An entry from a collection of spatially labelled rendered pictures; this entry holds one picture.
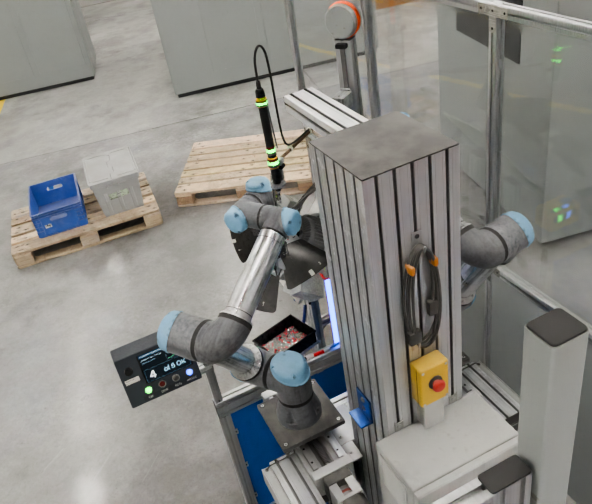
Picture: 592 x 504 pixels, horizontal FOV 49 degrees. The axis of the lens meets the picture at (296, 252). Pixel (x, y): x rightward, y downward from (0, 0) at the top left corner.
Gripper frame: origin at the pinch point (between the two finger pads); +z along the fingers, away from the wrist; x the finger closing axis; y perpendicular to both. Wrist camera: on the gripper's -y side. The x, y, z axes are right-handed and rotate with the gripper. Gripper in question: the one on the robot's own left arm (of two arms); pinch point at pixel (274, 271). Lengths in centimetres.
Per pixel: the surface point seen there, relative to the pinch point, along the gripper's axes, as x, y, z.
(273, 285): 14, -48, 43
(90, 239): -41, -319, 136
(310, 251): 29, -36, 25
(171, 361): -40.7, -9.4, 25.0
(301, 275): 19.7, -27.6, 27.9
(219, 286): 24, -200, 143
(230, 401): -25, -14, 60
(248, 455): -24, -14, 94
